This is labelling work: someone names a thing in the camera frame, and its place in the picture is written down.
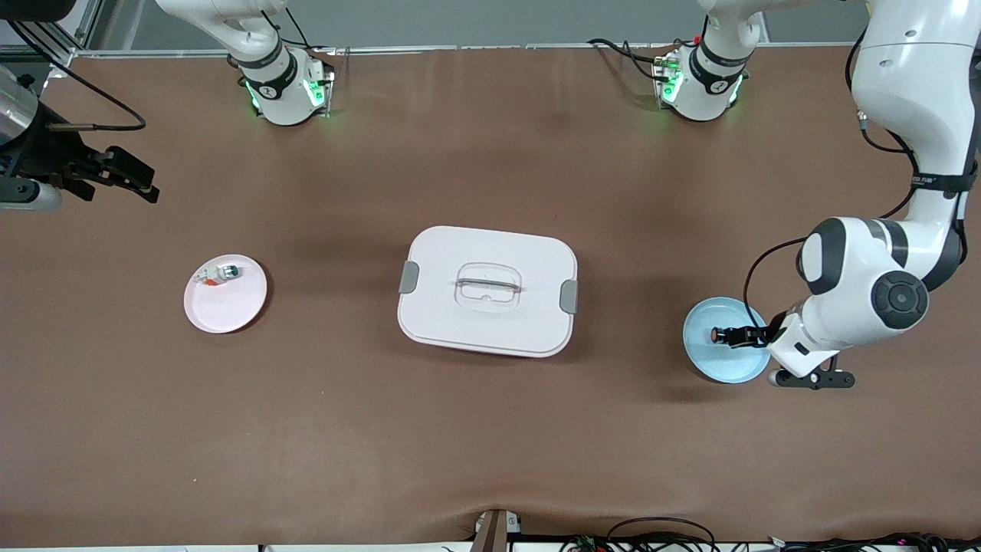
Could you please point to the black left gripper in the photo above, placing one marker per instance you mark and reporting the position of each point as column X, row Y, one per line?
column 769, row 334

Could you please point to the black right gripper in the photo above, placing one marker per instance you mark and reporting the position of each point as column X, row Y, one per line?
column 40, row 158

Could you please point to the small dark brown object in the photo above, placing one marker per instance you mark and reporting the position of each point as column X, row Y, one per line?
column 716, row 335

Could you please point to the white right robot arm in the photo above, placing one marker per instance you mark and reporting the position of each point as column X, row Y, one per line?
column 268, row 77

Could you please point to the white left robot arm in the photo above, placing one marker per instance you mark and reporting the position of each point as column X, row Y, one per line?
column 912, row 92

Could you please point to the light blue round plate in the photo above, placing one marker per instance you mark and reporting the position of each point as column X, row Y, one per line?
column 720, row 364

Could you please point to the white circuit breaker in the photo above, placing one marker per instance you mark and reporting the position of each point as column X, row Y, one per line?
column 222, row 273

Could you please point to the pink round plate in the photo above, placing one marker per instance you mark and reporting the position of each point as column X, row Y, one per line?
column 226, row 310

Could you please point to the white lidded lunch box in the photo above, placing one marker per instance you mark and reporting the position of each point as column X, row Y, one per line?
column 490, row 322

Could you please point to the brown table mat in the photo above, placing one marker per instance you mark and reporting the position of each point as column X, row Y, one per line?
column 490, row 429

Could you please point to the aluminium frame profile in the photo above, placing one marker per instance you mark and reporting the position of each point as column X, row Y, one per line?
column 90, row 19

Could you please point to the brown camera stand post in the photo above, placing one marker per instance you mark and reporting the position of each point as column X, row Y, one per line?
column 494, row 533

